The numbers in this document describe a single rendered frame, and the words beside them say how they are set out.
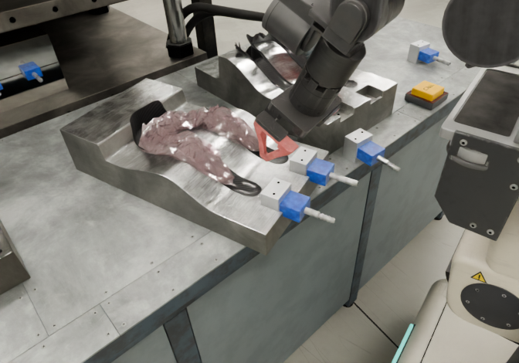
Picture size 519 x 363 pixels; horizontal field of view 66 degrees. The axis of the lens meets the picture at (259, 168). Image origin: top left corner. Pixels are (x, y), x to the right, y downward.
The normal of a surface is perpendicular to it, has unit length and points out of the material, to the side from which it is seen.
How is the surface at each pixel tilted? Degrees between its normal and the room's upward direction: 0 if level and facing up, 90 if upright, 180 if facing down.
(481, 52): 90
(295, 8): 90
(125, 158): 0
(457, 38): 90
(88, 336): 0
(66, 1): 90
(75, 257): 0
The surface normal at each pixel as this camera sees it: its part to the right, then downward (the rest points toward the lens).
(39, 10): 0.66, 0.45
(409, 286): -0.04, -0.77
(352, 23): -0.59, 0.53
